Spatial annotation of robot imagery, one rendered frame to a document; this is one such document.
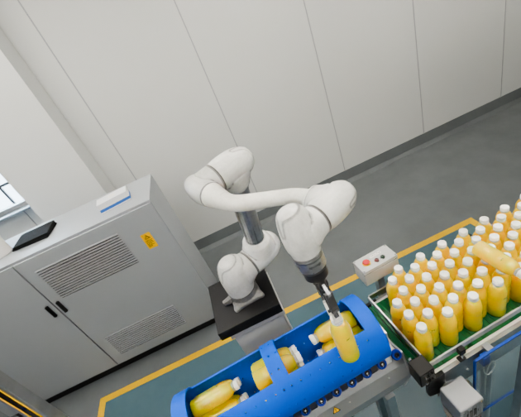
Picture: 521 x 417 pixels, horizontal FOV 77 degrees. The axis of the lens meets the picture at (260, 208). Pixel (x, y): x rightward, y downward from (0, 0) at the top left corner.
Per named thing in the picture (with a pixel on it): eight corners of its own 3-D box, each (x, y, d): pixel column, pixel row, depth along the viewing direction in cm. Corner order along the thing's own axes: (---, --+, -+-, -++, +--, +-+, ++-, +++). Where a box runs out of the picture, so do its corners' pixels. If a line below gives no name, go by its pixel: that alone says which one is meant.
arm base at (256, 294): (220, 294, 191) (216, 289, 188) (253, 275, 194) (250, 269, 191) (229, 317, 176) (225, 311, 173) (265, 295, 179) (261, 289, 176)
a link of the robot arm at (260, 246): (241, 264, 191) (268, 239, 199) (261, 279, 181) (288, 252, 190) (196, 160, 137) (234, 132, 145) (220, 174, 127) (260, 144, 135)
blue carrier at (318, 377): (193, 406, 153) (164, 385, 135) (354, 313, 162) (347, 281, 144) (209, 477, 132) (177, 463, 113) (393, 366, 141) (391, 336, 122)
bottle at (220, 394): (198, 413, 139) (237, 390, 141) (197, 421, 133) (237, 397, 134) (191, 397, 140) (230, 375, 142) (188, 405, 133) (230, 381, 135)
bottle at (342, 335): (336, 352, 121) (322, 319, 112) (351, 342, 122) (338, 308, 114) (348, 366, 115) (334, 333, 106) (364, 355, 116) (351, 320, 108)
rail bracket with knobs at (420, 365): (406, 371, 140) (403, 358, 135) (420, 362, 141) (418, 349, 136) (423, 392, 132) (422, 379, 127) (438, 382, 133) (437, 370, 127)
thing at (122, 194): (101, 207, 258) (96, 200, 254) (130, 193, 262) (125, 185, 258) (101, 214, 248) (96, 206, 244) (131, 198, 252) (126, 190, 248)
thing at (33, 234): (21, 237, 267) (18, 234, 265) (58, 221, 268) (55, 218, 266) (11, 254, 247) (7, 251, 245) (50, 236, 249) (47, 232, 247)
